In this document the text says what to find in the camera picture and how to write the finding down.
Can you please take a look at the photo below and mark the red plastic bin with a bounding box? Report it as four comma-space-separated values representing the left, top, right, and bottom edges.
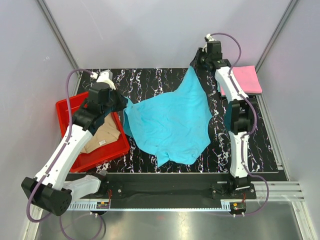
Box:
55, 99, 130, 173

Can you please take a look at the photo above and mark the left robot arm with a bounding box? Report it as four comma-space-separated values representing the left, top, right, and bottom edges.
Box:
21, 80, 128, 216

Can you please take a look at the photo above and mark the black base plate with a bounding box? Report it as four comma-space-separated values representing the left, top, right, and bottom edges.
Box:
64, 171, 258, 210

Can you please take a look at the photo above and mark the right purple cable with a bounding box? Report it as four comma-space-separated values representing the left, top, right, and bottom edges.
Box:
207, 32, 270, 218

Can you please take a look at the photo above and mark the beige folded t shirt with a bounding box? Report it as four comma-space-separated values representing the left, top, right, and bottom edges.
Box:
80, 113, 121, 154

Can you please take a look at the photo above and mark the turquoise t shirt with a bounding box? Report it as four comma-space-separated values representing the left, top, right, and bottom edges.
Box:
123, 66, 212, 167

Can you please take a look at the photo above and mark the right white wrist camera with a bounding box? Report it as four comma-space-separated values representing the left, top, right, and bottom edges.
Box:
202, 33, 217, 52

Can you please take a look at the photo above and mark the aluminium rail frame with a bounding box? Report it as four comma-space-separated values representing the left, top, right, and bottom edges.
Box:
65, 172, 304, 215

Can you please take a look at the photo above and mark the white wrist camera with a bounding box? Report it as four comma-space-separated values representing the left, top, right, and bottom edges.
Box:
90, 70, 116, 90
202, 33, 217, 52

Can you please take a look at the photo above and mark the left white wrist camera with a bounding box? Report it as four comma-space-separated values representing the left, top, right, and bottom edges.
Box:
90, 70, 116, 90

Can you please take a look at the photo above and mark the pink folded t shirt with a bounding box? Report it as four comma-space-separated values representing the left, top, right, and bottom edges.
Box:
214, 65, 263, 100

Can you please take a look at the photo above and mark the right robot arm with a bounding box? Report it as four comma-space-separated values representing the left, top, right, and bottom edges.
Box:
191, 38, 257, 199

